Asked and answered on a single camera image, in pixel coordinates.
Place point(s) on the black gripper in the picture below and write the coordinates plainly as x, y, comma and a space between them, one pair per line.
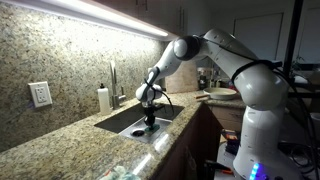
150, 118

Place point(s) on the green scrub sponge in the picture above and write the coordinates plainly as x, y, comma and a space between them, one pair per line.
152, 129

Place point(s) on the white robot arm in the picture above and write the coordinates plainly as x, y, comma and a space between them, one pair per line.
263, 92

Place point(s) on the sink drain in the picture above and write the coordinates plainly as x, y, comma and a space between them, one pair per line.
137, 133

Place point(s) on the stainless steel sink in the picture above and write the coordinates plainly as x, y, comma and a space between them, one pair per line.
124, 123

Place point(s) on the steel faucet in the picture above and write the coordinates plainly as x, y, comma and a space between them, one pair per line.
116, 98

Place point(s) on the white soap bottle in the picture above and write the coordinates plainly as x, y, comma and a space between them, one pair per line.
103, 96

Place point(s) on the blue white dish cloth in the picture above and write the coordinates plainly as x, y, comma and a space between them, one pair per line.
119, 173

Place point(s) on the wooden cutting board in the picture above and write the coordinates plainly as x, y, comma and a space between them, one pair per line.
183, 80

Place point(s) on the white frying pan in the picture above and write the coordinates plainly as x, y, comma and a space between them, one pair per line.
218, 93

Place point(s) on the under-cabinet light strip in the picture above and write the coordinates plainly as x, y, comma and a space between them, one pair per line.
91, 11

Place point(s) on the white wall outlet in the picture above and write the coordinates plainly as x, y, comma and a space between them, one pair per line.
40, 94

